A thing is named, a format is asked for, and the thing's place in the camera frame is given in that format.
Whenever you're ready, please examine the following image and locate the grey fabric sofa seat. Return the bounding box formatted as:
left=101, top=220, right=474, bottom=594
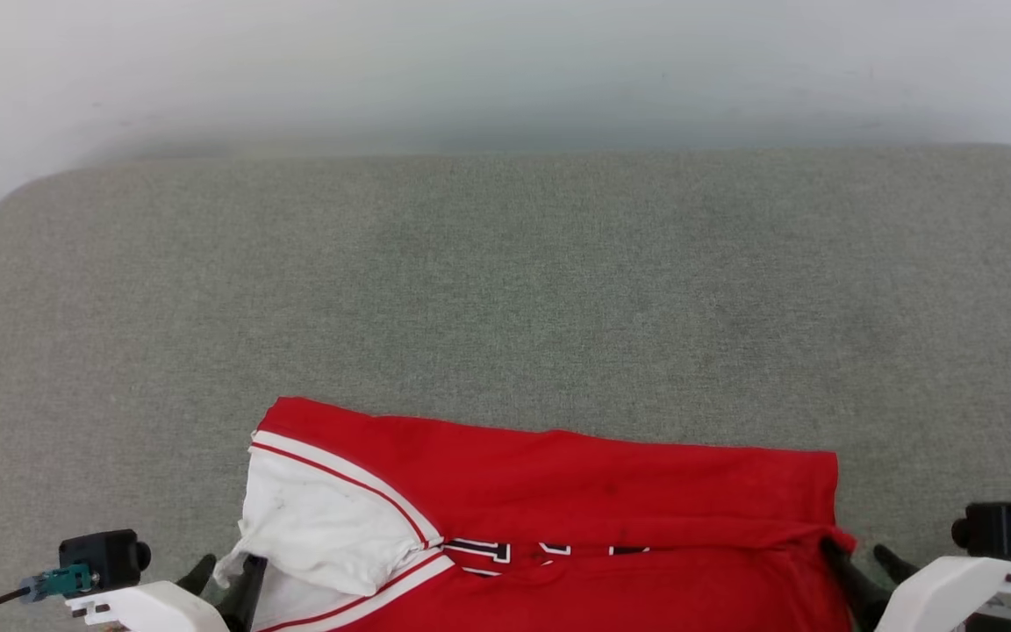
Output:
left=0, top=145, right=1011, bottom=632

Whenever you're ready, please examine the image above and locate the white camera bracket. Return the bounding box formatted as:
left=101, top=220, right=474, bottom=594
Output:
left=872, top=555, right=1011, bottom=632
left=64, top=580, right=232, bottom=632

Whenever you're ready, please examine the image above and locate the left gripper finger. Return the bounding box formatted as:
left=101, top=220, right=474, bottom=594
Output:
left=176, top=552, right=218, bottom=599
left=217, top=554, right=269, bottom=632

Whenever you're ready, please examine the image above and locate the red and white jersey shirt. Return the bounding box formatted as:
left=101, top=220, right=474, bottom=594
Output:
left=212, top=396, right=858, bottom=632

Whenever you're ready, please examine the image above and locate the teal left camera connector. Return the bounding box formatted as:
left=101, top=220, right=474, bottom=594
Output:
left=18, top=564, right=95, bottom=603

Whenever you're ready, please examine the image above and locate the white left camera bracket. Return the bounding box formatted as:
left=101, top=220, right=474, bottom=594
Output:
left=64, top=580, right=232, bottom=632

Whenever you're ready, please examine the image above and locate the white right camera bracket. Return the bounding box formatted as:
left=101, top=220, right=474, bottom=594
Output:
left=872, top=555, right=1011, bottom=632

